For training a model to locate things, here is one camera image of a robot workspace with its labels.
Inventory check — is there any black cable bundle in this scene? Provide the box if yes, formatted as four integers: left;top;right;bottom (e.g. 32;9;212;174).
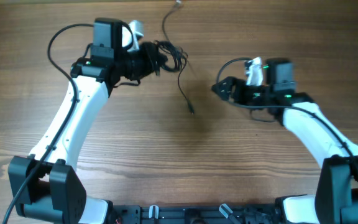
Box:
154;0;195;115

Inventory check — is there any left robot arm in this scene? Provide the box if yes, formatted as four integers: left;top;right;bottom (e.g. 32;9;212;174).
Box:
8;18;167;223

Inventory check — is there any right camera cable black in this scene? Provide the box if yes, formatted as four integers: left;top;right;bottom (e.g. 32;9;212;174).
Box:
216;57;358;224

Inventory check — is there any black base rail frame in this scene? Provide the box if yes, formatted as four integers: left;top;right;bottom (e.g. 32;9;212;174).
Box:
106;203;288;224

